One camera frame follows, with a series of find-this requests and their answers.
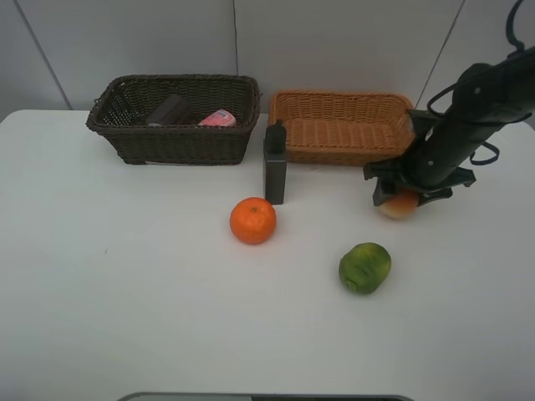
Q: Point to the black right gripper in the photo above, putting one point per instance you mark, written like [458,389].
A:
[391,179]

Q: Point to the light orange wicker basket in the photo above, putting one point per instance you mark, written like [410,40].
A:
[342,128]

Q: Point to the green citrus fruit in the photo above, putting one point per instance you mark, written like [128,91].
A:
[364,268]

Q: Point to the orange mandarin fruit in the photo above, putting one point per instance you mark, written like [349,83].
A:
[253,221]

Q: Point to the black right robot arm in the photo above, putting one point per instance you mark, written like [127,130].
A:
[484,100]

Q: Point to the translucent purple plastic cup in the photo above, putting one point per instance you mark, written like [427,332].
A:
[174,110]

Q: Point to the red yellow peach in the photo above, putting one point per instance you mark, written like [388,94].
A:
[401,205]

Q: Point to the pink lotion bottle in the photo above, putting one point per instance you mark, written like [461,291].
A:
[219,118]

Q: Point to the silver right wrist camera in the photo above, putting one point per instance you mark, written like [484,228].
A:
[422,122]

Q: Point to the dark brown wicker basket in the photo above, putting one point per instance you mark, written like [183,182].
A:
[119,114]

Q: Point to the dark grey pump bottle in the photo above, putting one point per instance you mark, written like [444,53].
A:
[275,160]

